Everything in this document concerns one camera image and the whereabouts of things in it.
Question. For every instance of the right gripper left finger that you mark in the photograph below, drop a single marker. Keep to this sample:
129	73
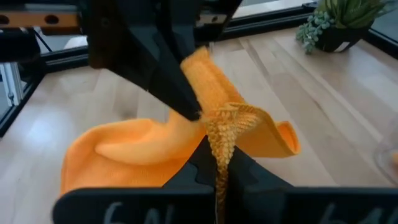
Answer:
202	174

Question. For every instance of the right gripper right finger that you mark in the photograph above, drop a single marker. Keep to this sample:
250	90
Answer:
245	177

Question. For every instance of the small potted succulent plant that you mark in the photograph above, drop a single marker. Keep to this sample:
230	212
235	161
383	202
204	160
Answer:
339	25

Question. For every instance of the silver metal bracket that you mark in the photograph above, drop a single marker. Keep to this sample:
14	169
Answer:
12	84

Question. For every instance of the orange beam with holes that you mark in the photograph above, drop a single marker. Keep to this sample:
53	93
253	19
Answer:
31	20

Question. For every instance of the orange microfiber towel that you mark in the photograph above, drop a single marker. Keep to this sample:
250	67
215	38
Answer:
130	155

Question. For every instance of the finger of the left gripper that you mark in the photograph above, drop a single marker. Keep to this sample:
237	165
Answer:
171	84

